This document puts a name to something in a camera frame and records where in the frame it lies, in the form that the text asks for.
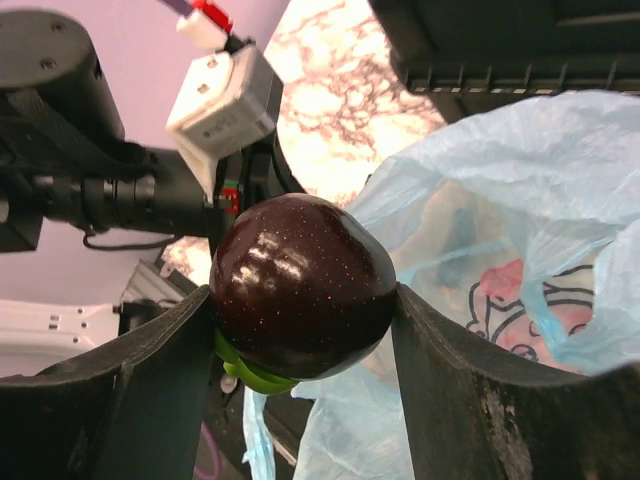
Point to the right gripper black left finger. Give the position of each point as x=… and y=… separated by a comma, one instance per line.
x=129, y=409

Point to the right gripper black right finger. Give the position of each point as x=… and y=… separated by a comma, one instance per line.
x=476, y=411

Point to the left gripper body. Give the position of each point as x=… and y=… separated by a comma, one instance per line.
x=169, y=200

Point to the dark purple fake eggplant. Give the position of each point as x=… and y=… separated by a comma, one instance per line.
x=303, y=291

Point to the light blue plastic bag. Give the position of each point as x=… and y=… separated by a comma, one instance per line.
x=520, y=225

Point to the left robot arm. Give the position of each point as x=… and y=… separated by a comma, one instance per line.
x=65, y=157

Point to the black plastic toolbox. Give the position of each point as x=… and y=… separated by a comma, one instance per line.
x=471, y=57

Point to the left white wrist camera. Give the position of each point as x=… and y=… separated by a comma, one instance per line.
x=230, y=97

